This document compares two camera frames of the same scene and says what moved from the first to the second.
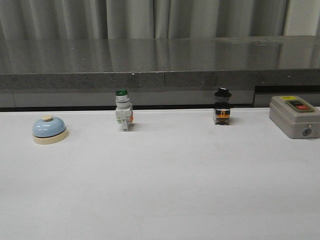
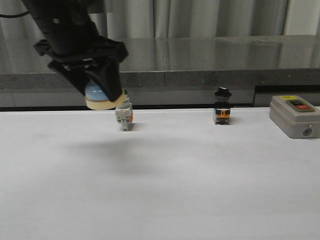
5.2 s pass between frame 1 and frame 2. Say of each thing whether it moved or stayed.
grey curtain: stayed
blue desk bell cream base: moved
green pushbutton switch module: stayed
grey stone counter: stayed
